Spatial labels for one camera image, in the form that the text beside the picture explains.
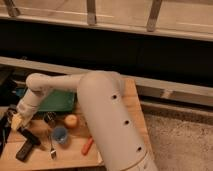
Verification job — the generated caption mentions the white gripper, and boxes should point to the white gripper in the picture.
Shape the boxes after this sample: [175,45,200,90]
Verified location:
[11,89,50,131]

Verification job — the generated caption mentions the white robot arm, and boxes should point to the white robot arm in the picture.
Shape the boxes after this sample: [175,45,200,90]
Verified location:
[12,71,158,171]

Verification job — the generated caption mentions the small metal cup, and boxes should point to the small metal cup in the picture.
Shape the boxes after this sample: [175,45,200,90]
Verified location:
[43,112,56,127]

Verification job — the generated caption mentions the blue plastic cup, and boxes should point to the blue plastic cup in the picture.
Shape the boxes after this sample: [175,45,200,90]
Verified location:
[52,126,68,144]

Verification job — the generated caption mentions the black remote control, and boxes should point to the black remote control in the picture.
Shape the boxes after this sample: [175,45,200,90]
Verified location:
[16,140,33,162]

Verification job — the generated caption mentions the wooden table board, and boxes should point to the wooden table board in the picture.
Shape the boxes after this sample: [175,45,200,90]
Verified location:
[0,78,153,171]

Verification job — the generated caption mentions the green plastic tray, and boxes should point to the green plastic tray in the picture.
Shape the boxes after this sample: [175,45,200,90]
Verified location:
[36,90,75,113]

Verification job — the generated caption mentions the metal fork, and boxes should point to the metal fork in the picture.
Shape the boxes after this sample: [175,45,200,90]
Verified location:
[48,134,57,159]

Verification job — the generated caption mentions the peach apple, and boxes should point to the peach apple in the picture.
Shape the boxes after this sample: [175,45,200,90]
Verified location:
[64,114,78,129]

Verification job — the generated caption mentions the orange carrot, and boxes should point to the orange carrot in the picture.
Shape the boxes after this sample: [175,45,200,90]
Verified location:
[81,137,94,155]

